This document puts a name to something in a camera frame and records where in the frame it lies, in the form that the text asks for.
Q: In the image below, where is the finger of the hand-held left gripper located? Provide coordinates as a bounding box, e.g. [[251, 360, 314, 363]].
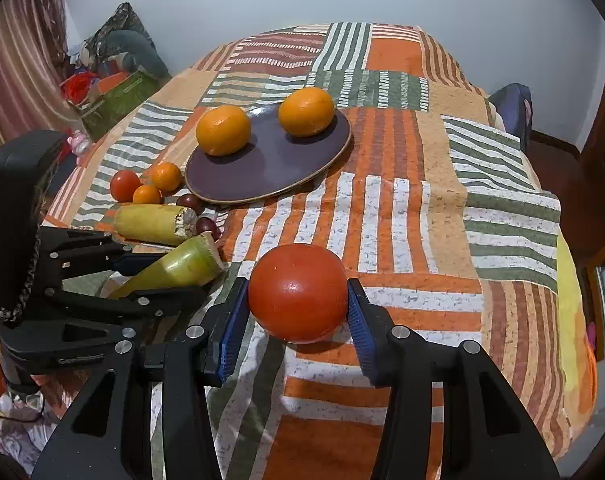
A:
[[0, 285, 209, 377], [36, 226, 164, 282]]

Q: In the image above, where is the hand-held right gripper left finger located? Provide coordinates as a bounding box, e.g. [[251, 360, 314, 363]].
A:
[[30, 276, 254, 480]]

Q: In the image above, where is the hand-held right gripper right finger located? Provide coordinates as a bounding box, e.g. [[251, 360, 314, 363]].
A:
[[346, 277, 563, 480]]

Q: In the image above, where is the green cut gourd piece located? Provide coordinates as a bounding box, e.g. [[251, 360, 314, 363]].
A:
[[107, 232, 226, 301]]

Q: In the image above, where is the large red tomato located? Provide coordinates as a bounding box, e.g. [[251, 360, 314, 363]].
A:
[[248, 243, 349, 345]]

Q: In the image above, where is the yellow corn cob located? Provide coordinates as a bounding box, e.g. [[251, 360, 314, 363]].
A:
[[113, 204, 199, 247]]

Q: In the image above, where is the small tangerine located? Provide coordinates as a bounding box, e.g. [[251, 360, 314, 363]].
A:
[[151, 161, 182, 192], [133, 184, 162, 206]]

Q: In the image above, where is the small red tomato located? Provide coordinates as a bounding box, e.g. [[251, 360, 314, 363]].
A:
[[110, 169, 142, 202]]

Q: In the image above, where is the dark red plum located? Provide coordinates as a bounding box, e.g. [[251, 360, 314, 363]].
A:
[[176, 193, 203, 215], [196, 216, 222, 241]]

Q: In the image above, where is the striped patchwork blanket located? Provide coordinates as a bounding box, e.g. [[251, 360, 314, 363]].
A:
[[0, 22, 599, 480]]

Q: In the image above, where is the striped pink curtain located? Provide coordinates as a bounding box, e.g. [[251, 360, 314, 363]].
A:
[[0, 0, 83, 161]]

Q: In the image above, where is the red cloth bundle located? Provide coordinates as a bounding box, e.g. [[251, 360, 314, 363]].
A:
[[60, 72, 101, 104]]

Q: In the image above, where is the green cardboard box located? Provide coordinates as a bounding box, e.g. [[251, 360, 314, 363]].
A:
[[76, 70, 164, 142]]

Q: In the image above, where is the large orange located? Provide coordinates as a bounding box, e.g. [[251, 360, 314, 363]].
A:
[[196, 105, 252, 157], [278, 87, 335, 138]]

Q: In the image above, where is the dark purple plate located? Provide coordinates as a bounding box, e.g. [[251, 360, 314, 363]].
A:
[[185, 105, 352, 205]]

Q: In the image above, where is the yellow bed sheet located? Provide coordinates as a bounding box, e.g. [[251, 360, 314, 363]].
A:
[[555, 232, 598, 413]]

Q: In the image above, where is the braided gripper cable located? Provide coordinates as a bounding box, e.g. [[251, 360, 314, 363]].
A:
[[0, 232, 42, 322]]

